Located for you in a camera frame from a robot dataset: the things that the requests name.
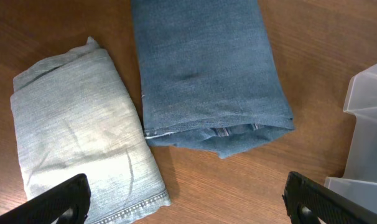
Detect clear plastic storage bin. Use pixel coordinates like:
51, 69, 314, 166
324, 64, 377, 214

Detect dark blue folded jeans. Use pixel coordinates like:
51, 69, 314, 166
131, 0, 294, 158

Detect light blue folded jeans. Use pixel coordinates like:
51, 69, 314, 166
11, 38, 171, 224

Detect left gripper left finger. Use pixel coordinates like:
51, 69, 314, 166
0, 174, 91, 224

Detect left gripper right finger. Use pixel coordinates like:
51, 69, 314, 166
282, 171, 377, 224

